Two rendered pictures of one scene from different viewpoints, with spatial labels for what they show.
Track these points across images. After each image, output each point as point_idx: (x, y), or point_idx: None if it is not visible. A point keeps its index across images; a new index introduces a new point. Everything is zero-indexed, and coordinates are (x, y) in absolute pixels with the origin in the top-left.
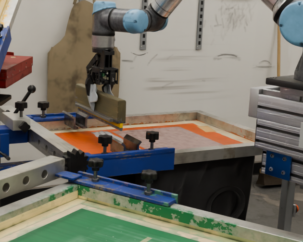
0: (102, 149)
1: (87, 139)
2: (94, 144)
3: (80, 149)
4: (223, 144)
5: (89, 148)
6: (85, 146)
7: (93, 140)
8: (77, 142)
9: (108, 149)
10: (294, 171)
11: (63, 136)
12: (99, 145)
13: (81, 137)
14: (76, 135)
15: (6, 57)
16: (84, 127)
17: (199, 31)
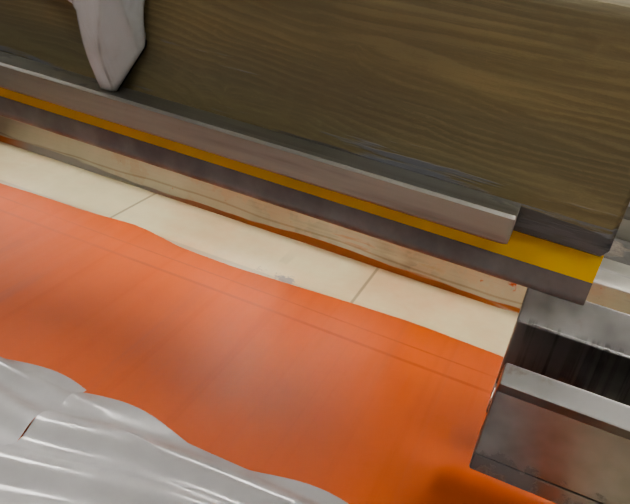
0: (68, 294)
1: (297, 388)
2: (173, 331)
3: (184, 254)
4: None
5: (154, 279)
6: (197, 294)
7: (249, 388)
8: (289, 317)
9: (23, 301)
10: None
11: (477, 370)
12: (131, 330)
13: (395, 419)
14: (457, 428)
15: None
16: (474, 448)
17: None
